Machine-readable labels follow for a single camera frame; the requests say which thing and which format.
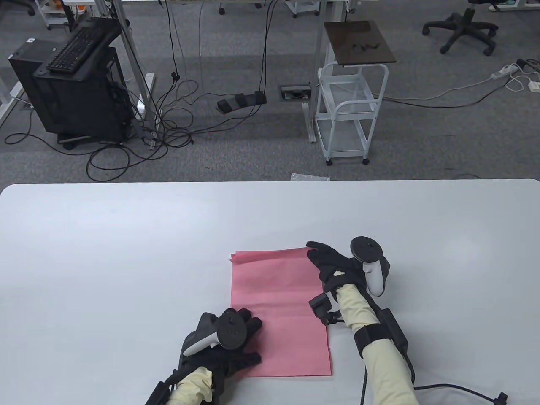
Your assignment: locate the person's left hand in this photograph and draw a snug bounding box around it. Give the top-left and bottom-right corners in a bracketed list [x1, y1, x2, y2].
[179, 308, 263, 381]

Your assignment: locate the person's right hand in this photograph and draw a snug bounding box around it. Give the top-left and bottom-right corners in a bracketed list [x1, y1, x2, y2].
[306, 241, 368, 303]

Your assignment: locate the grey white handheld controller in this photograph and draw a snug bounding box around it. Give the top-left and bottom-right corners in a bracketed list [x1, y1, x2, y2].
[350, 236, 391, 298]
[182, 312, 249, 358]

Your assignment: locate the person's left forearm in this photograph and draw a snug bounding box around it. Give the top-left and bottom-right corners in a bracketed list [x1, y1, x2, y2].
[166, 366, 216, 405]

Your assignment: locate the person's right forearm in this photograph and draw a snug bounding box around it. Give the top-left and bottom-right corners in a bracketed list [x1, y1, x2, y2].
[336, 283, 421, 405]

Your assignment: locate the metal floor socket box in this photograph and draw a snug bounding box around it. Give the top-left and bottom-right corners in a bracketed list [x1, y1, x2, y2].
[278, 85, 313, 101]

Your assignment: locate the black foot pedal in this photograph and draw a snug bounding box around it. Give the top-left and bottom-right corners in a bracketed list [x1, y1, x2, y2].
[216, 91, 268, 114]

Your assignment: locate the dark brown board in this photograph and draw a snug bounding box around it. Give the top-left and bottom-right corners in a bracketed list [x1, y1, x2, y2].
[323, 20, 397, 68]

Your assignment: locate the white power strip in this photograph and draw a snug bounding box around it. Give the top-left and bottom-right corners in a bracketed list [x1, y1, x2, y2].
[491, 63, 520, 80]

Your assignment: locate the grey metal desk leg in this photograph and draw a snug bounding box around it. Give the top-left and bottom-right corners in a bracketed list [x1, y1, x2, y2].
[94, 0, 156, 149]

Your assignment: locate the white storage cart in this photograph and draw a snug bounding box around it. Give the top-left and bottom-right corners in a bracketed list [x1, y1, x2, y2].
[34, 0, 77, 31]
[284, 0, 322, 18]

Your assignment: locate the black office chair base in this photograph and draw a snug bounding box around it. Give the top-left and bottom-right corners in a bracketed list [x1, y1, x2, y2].
[423, 0, 499, 56]

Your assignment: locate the black computer tower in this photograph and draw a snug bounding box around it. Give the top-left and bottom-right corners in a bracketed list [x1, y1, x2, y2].
[8, 39, 132, 145]

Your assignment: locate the black keyboard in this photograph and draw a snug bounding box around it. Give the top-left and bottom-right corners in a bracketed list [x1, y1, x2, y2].
[46, 26, 107, 74]

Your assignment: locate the white desk foot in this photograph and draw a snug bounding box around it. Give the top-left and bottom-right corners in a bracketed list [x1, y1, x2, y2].
[0, 76, 27, 128]

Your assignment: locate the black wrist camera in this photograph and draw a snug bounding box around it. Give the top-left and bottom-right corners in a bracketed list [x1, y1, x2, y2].
[309, 293, 345, 326]

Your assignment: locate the white wire cart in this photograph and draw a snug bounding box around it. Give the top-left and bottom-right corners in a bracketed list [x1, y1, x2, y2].
[316, 62, 390, 166]

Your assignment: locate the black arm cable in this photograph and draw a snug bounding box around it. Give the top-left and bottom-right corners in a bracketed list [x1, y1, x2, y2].
[359, 359, 508, 405]

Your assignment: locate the tangle of black floor cables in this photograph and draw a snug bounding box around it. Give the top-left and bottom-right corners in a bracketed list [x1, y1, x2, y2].
[3, 0, 281, 183]

